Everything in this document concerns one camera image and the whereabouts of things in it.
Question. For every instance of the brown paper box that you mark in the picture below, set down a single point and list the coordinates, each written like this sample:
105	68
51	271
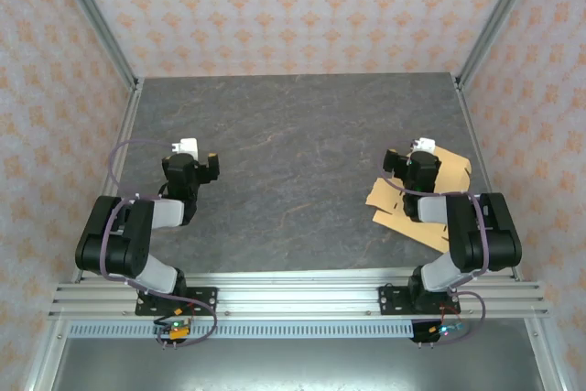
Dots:
393	208

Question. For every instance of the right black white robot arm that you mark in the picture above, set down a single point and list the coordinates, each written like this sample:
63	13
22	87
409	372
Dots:
476	235

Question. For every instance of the aluminium mounting beam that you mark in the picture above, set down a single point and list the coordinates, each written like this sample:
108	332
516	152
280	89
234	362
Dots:
297	295

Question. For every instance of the left small circuit board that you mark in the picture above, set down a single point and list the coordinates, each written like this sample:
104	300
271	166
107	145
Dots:
175	329

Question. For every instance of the small circuit board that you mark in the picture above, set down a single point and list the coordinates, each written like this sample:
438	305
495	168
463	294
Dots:
175	329
446	329

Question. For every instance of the right small circuit board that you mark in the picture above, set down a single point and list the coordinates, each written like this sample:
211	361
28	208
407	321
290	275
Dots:
446	329

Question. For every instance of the shiny metal sheet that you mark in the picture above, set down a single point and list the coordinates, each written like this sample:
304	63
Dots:
297	366

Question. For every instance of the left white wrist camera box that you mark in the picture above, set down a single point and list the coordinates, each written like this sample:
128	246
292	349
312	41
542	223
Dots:
187	145

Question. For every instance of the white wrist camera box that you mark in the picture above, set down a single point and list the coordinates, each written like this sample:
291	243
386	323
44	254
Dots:
424	144
187	145

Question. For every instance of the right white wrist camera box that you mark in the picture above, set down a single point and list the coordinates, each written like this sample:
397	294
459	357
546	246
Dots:
424	144

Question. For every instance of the aluminium table side rail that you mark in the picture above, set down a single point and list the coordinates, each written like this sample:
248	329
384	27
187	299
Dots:
476	144
123	134

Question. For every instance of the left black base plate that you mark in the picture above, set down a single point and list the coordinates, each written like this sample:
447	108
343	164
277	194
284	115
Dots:
203	299

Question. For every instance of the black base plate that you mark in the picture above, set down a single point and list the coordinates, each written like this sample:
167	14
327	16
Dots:
203	299
393	299

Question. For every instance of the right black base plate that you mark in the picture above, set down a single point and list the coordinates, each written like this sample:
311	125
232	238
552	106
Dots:
393	299

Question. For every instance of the aluminium corner post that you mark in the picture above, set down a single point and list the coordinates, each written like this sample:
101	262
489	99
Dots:
499	20
96	20

